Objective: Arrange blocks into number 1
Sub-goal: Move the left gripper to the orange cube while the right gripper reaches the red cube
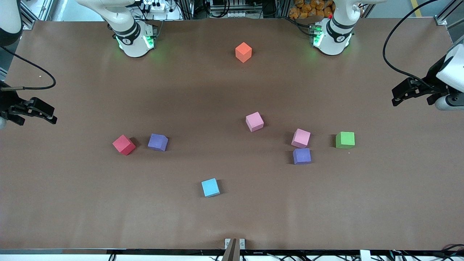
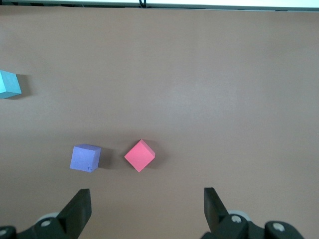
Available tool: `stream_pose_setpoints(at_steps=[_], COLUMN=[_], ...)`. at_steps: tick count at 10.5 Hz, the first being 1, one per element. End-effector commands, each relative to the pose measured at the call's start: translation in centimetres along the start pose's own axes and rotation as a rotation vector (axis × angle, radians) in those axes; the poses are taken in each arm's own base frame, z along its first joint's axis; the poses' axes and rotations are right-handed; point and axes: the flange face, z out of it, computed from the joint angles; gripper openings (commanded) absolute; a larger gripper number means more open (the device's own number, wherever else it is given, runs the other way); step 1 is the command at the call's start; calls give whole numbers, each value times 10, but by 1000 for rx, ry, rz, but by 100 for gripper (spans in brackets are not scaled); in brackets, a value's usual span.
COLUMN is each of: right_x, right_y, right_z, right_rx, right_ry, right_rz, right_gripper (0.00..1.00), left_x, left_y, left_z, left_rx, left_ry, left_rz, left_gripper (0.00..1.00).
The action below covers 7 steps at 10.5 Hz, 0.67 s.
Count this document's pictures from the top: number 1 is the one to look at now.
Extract red foam cube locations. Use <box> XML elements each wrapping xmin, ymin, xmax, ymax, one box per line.
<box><xmin>112</xmin><ymin>134</ymin><xmax>136</xmax><ymax>156</ymax></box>

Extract pink foam cube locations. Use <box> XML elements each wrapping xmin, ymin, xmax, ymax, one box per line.
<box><xmin>245</xmin><ymin>112</ymin><xmax>264</xmax><ymax>132</ymax></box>
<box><xmin>291</xmin><ymin>128</ymin><xmax>311</xmax><ymax>149</ymax></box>

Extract purple foam cube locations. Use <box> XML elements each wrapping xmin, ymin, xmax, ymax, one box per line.
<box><xmin>293</xmin><ymin>148</ymin><xmax>312</xmax><ymax>165</ymax></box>
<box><xmin>148</xmin><ymin>133</ymin><xmax>169</xmax><ymax>152</ymax></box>

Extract orange foam cube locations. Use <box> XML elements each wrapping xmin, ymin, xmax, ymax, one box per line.
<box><xmin>235</xmin><ymin>42</ymin><xmax>252</xmax><ymax>63</ymax></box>

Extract green foam cube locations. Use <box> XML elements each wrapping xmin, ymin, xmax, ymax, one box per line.
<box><xmin>335</xmin><ymin>132</ymin><xmax>356</xmax><ymax>149</ymax></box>

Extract bag of orange snacks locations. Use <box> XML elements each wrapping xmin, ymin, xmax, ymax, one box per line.
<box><xmin>289</xmin><ymin>0</ymin><xmax>336</xmax><ymax>20</ymax></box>

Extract white power strip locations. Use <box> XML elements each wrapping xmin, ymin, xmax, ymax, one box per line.
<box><xmin>140</xmin><ymin>0</ymin><xmax>171</xmax><ymax>12</ymax></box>

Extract light blue foam cube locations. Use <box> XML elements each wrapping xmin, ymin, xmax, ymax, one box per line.
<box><xmin>201</xmin><ymin>178</ymin><xmax>220</xmax><ymax>198</ymax></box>

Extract aluminium frame profile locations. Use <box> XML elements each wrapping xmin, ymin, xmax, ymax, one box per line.
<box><xmin>434</xmin><ymin>0</ymin><xmax>464</xmax><ymax>26</ymax></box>
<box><xmin>20</xmin><ymin>0</ymin><xmax>55</xmax><ymax>30</ymax></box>

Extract red and black cable bundle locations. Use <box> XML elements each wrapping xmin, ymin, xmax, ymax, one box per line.
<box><xmin>439</xmin><ymin>244</ymin><xmax>464</xmax><ymax>261</ymax></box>

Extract metal bracket with brown strip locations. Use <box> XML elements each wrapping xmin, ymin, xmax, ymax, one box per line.
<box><xmin>222</xmin><ymin>238</ymin><xmax>246</xmax><ymax>261</ymax></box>

